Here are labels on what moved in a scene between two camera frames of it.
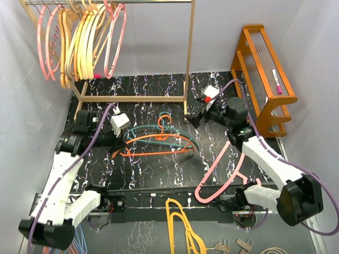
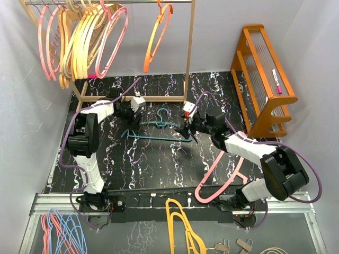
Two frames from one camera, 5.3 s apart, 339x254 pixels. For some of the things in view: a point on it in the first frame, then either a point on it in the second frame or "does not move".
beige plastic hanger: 89,48 to 82,51
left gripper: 117,132 to 135,124
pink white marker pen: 279,90 does not move
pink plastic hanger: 123,7 to 103,46
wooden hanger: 69,15 does not move
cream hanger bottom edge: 275,249 does not move
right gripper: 195,119 to 184,130
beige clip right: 247,245 does not move
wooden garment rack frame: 31,7 does not move
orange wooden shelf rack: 259,78 does not move
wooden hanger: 65,19 does not move
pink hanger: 238,173 does not move
